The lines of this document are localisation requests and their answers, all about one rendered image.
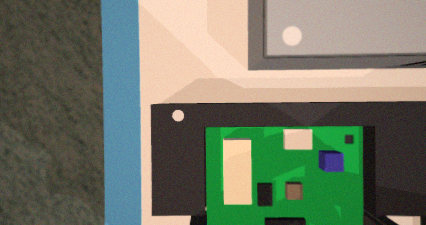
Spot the green circuit board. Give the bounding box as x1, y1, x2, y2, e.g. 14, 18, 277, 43
206, 126, 363, 225

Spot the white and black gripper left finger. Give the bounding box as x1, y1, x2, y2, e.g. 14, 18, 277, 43
189, 210, 207, 225

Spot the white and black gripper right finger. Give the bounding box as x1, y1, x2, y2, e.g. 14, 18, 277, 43
363, 207, 399, 225

